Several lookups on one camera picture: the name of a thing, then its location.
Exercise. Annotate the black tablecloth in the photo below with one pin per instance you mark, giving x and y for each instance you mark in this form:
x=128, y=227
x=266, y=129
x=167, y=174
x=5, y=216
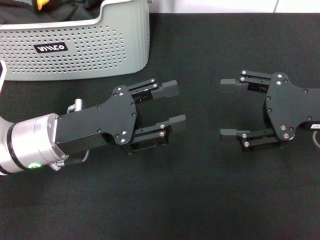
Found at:
x=187, y=190

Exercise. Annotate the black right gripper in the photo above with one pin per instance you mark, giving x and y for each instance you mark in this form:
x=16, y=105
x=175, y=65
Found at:
x=287, y=107

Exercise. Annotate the grey perforated plastic storage box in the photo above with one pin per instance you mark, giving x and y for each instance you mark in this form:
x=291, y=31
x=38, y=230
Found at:
x=100, y=50

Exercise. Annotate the grey and yellow towel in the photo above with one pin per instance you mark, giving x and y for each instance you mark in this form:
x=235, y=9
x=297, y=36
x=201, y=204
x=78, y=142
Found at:
x=41, y=3

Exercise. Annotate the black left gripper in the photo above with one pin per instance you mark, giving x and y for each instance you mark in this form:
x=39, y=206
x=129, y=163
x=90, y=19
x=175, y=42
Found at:
x=100, y=122

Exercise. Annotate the dark cloths pile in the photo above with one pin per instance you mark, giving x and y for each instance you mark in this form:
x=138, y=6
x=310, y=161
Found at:
x=70, y=11

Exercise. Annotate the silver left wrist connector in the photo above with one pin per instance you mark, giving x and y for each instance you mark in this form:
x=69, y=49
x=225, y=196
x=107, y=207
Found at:
x=75, y=105

